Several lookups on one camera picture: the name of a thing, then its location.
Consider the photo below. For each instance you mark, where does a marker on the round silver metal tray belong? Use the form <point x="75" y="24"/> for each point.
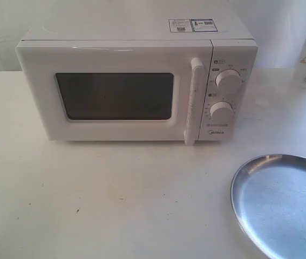
<point x="268" y="197"/>

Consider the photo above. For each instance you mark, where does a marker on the white microwave oven body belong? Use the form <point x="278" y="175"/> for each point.
<point x="233" y="46"/>

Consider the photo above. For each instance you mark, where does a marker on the white microwave door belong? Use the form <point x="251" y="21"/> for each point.
<point x="118" y="90"/>

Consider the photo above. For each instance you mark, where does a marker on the white appliance control knob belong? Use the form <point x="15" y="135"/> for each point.
<point x="228" y="81"/>
<point x="221" y="111"/>

